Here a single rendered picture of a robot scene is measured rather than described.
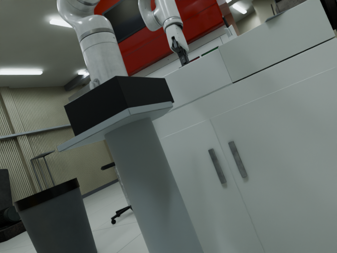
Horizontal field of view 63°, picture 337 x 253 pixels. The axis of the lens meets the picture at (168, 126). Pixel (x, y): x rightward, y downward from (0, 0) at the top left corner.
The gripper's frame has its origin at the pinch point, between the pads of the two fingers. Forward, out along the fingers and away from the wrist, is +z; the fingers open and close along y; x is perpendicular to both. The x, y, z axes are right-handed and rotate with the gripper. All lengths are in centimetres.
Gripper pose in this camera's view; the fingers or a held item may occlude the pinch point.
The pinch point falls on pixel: (184, 61)
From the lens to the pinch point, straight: 116.2
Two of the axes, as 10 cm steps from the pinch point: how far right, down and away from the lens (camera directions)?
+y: -4.6, -0.9, -8.8
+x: 8.4, -3.6, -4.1
